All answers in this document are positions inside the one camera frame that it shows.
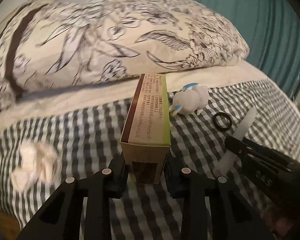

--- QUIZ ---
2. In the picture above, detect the crumpled white tissue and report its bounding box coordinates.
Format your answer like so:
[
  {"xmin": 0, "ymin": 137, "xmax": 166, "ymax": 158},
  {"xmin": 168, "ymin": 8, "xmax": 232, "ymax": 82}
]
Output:
[{"xmin": 10, "ymin": 141, "xmax": 62, "ymax": 192}]

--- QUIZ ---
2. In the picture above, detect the black hair tie ring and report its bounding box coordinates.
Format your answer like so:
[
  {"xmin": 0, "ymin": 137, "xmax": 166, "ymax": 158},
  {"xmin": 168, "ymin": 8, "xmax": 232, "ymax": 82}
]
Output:
[{"xmin": 212, "ymin": 112, "xmax": 233, "ymax": 132}]

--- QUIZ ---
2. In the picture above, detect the white plush toy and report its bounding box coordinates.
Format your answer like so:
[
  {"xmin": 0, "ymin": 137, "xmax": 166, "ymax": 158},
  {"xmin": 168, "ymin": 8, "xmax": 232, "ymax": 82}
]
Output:
[{"xmin": 169, "ymin": 83, "xmax": 210, "ymax": 115}]

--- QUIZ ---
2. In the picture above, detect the teal curtain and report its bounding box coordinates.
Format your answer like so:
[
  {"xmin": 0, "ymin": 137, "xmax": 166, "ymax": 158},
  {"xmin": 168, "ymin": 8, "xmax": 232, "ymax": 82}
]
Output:
[{"xmin": 194, "ymin": 0, "xmax": 300, "ymax": 99}]

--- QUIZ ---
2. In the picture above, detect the floral patterned pillow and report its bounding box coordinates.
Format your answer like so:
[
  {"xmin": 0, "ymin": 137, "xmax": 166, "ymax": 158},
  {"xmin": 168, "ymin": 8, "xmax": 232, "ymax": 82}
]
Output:
[{"xmin": 0, "ymin": 0, "xmax": 249, "ymax": 111}]

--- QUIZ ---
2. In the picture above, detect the brown medicine box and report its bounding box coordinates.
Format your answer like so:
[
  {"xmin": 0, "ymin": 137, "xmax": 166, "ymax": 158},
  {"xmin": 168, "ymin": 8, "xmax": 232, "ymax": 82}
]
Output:
[{"xmin": 120, "ymin": 74, "xmax": 171, "ymax": 184}]

